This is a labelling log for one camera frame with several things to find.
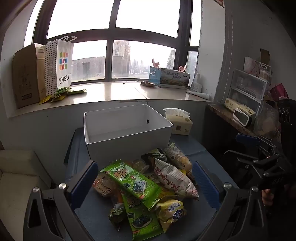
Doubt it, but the white plastic bottle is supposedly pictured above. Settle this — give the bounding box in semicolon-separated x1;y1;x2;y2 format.
191;74;203;92

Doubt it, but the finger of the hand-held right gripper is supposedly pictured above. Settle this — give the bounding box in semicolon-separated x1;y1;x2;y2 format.
223;149;292;193
236;133;281;156

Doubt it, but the yellow blue snack packet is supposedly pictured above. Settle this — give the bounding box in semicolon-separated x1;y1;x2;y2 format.
154;198;185;233

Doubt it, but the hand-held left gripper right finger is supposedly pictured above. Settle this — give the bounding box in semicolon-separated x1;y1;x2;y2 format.
192;161;270;241

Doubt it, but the grey stitched cover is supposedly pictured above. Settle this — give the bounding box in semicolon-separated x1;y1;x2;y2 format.
213;11;234;105

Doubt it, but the person's right hand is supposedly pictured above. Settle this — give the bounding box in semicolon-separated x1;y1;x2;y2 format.
261;189;274;207

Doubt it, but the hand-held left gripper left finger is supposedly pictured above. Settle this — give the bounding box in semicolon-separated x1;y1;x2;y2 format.
23;160;100;241

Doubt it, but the white paper shopping bag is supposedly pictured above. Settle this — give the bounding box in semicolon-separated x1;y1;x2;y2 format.
45;36;77;96

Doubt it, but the wooden side table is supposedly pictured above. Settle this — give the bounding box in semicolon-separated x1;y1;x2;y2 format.
207;103;257;137

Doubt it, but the beige chips bag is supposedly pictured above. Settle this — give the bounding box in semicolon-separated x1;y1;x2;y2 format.
164;142;193;179

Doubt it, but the pile of green yellow sachets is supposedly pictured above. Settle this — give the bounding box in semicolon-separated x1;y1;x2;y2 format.
38;87;87;105

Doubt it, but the brown cardboard carton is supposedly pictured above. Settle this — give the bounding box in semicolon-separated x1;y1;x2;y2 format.
12;43;48;109

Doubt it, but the white tube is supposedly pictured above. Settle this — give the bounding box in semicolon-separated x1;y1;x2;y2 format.
186;90;211;100

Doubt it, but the beige tissue box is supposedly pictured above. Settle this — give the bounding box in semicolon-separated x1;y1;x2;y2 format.
224;98;256;116

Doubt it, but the clear plastic bag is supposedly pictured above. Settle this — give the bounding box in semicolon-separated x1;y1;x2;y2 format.
254;101;281;139

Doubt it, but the white cardboard box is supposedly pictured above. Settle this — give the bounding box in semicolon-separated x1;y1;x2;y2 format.
84;104;174;166

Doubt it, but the black window frame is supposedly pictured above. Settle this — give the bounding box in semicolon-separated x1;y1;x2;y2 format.
32;0;201;81

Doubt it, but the blue printed carton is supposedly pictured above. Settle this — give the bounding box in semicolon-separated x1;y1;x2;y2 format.
149;66;191;89

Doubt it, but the black yellow snack packet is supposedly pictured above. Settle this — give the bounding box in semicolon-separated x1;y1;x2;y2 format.
141;148;167;164

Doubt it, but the beige tissue pack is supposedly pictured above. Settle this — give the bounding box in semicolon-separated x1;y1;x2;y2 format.
163;108;193;135

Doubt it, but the beige sofa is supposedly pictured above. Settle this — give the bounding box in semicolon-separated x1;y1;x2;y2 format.
0;149;52;232

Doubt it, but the round cake packet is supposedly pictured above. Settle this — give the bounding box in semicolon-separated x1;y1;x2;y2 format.
93;173;117;197

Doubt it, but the green seaweed snack packet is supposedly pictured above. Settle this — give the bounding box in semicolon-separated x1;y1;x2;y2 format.
120;190;163;240
100;161;162;210

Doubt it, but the pink patterned box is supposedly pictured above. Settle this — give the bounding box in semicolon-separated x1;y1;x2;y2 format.
243;57;272;78

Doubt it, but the clear plastic drawer unit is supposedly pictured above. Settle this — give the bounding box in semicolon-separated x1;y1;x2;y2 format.
228;69;267;112

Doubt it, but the dark green small packet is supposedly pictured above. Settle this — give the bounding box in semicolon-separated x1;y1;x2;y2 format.
108;204;126;231

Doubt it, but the white red-print snack bag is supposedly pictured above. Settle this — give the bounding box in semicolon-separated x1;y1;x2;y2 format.
154;158;199;200

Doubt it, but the white framed small device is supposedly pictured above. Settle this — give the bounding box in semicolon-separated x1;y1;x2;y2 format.
232;108;252;127

